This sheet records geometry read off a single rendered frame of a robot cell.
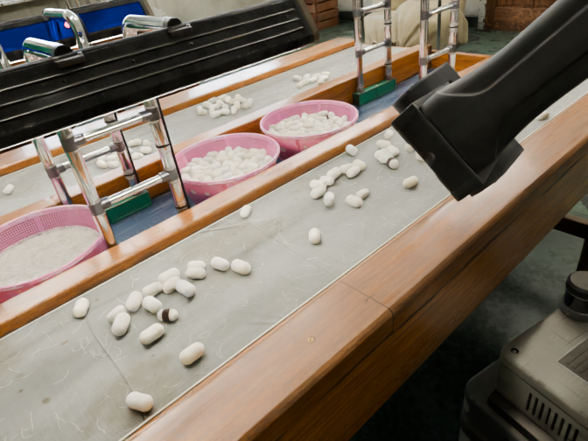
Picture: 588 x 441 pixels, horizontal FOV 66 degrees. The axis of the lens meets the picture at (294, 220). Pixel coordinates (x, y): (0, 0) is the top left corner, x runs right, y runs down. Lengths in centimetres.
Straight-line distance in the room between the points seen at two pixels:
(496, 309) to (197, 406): 135
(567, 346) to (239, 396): 68
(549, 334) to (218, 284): 66
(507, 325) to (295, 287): 112
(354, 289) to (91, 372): 37
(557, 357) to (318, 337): 54
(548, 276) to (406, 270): 130
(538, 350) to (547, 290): 89
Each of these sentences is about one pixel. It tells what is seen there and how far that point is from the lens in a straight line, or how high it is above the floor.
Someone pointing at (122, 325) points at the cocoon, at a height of 76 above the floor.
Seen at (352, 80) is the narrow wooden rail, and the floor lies 76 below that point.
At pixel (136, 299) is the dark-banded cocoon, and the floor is 76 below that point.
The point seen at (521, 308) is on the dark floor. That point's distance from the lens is 179.
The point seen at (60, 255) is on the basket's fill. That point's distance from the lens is 97.
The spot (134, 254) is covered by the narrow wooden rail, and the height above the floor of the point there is 76.
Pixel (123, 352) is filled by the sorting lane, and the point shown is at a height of 74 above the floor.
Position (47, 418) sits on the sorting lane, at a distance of 67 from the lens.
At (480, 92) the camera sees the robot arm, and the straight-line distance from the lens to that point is 33.
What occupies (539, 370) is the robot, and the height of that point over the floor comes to 47.
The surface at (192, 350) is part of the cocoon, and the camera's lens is 63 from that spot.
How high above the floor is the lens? 120
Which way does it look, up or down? 33 degrees down
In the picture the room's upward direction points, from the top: 8 degrees counter-clockwise
